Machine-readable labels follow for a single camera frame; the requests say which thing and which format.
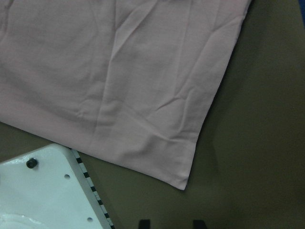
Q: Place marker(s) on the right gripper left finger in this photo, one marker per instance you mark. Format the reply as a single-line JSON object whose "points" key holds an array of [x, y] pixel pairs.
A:
{"points": [[144, 224]]}

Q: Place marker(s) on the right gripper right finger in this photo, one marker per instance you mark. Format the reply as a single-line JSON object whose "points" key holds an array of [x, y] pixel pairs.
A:
{"points": [[199, 224]]}

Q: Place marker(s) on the pink Snoopy t-shirt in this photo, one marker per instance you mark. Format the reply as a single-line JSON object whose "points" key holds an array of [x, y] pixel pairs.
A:
{"points": [[129, 82]]}

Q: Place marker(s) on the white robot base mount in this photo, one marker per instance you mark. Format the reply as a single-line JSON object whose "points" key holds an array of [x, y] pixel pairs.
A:
{"points": [[50, 188]]}

